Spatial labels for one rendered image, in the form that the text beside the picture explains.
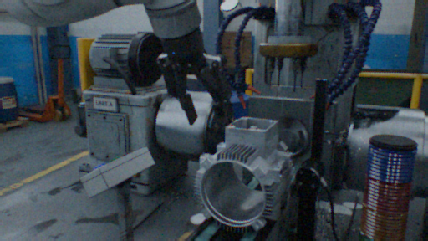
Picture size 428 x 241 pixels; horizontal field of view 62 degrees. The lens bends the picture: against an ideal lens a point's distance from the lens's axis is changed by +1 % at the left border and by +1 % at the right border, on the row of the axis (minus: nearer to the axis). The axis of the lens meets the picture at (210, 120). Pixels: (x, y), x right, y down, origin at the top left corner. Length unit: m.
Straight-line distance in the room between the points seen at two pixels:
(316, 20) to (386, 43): 4.98
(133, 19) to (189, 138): 6.22
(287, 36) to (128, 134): 0.63
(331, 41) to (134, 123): 0.74
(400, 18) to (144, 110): 5.43
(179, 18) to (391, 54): 5.79
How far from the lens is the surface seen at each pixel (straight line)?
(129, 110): 1.25
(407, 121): 1.03
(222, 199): 0.90
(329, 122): 1.21
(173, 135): 1.17
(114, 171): 0.82
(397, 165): 0.53
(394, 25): 6.28
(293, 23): 1.11
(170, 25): 0.60
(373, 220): 0.57
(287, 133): 1.24
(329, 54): 1.32
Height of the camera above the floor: 1.36
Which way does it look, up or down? 14 degrees down
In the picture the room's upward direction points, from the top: straight up
